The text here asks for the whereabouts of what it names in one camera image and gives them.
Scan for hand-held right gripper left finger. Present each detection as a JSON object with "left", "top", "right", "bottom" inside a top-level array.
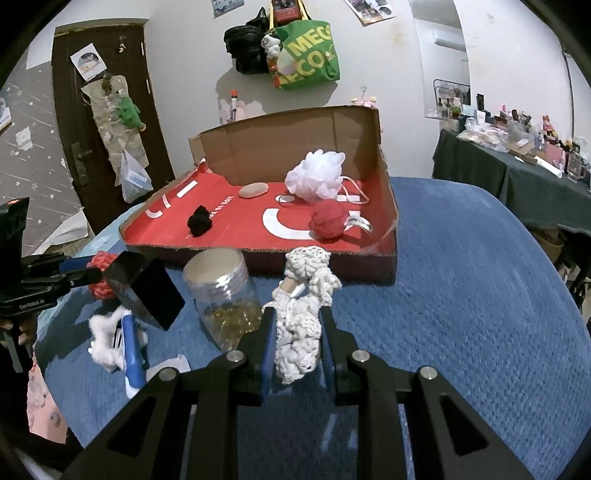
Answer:
[{"left": 60, "top": 305, "right": 278, "bottom": 480}]

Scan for black scrunchie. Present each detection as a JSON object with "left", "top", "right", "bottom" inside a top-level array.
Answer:
[{"left": 187, "top": 206, "right": 214, "bottom": 238}]

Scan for cream crocheted scrunchie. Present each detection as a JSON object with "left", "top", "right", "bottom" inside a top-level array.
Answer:
[{"left": 262, "top": 247, "right": 343, "bottom": 386}]

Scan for white mesh bath pouf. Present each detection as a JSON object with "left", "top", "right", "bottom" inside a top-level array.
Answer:
[{"left": 276, "top": 150, "right": 370, "bottom": 206}]

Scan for person's pink printed clothing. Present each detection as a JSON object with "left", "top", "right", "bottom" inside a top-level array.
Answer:
[{"left": 25, "top": 353, "right": 69, "bottom": 446}]

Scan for white cloth piece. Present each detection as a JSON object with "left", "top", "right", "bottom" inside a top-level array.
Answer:
[{"left": 147, "top": 353, "right": 191, "bottom": 374}]

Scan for green tote bag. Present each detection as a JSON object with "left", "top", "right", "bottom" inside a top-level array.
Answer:
[{"left": 272, "top": 19, "right": 341, "bottom": 90}]

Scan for coral mesh bath pouf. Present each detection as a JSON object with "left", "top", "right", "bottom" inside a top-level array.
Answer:
[{"left": 88, "top": 250, "right": 122, "bottom": 301}]

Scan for table with dark cloth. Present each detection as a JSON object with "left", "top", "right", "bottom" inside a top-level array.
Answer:
[{"left": 431, "top": 128, "right": 591, "bottom": 232}]

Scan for photo wall poster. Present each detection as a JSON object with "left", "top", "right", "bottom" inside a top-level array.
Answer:
[{"left": 344, "top": 0, "right": 397, "bottom": 26}]

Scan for green plush toy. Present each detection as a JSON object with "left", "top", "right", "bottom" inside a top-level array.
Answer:
[{"left": 117, "top": 97, "right": 147, "bottom": 132}]

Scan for clear hanging organizer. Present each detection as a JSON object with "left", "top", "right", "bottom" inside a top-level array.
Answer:
[{"left": 81, "top": 74, "right": 151, "bottom": 169}]

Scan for black bag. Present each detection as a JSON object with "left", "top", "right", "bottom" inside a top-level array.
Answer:
[{"left": 224, "top": 7, "right": 271, "bottom": 75}]

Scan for metal door handle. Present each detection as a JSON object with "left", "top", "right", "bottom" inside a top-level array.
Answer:
[{"left": 70, "top": 142, "right": 89, "bottom": 186}]

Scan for cluster of cosmetic bottles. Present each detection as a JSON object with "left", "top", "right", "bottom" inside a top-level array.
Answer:
[{"left": 434, "top": 78, "right": 591, "bottom": 183}]

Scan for white fluffy scrunchie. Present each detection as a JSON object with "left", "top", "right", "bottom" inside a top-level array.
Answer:
[{"left": 88, "top": 307, "right": 151, "bottom": 372}]

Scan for clear plastic bag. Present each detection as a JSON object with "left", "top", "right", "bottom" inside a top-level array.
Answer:
[{"left": 119, "top": 148, "right": 154, "bottom": 204}]

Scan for pale pink plush toy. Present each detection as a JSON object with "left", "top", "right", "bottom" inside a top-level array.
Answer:
[{"left": 233, "top": 99, "right": 265, "bottom": 121}]

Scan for cardboard box with red lining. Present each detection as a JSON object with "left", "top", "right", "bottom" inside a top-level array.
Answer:
[{"left": 119, "top": 105, "right": 399, "bottom": 287}]

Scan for dark brown door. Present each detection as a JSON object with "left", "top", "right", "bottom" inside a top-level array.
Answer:
[{"left": 51, "top": 23, "right": 176, "bottom": 238}]

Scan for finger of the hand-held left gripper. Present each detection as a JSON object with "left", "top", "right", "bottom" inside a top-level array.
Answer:
[
  {"left": 18, "top": 268, "right": 105, "bottom": 301},
  {"left": 21, "top": 251, "right": 100, "bottom": 278}
]

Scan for red rectangular case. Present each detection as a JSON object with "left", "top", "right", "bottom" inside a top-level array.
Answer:
[{"left": 270, "top": 0, "right": 310, "bottom": 24}]

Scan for white plush charm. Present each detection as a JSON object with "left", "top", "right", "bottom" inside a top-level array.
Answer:
[{"left": 261, "top": 28, "right": 283, "bottom": 88}]

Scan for glass jar with gold contents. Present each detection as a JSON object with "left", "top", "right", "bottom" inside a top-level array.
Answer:
[{"left": 182, "top": 248, "right": 265, "bottom": 352}]

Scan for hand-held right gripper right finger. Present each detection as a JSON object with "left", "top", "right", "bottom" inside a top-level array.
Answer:
[{"left": 318, "top": 305, "right": 536, "bottom": 480}]

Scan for white paper note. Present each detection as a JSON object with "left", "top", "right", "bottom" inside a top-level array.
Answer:
[{"left": 70, "top": 44, "right": 107, "bottom": 83}]

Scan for wall mirror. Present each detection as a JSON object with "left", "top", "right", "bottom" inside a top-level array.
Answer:
[{"left": 409, "top": 0, "right": 472, "bottom": 123}]

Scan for blue wall poster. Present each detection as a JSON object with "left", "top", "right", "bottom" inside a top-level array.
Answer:
[{"left": 211, "top": 0, "right": 245, "bottom": 18}]

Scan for black printed box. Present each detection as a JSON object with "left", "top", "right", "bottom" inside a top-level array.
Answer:
[{"left": 102, "top": 250, "right": 186, "bottom": 330}]

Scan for white paper sheet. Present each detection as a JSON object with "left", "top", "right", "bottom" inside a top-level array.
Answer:
[{"left": 44, "top": 210, "right": 93, "bottom": 252}]

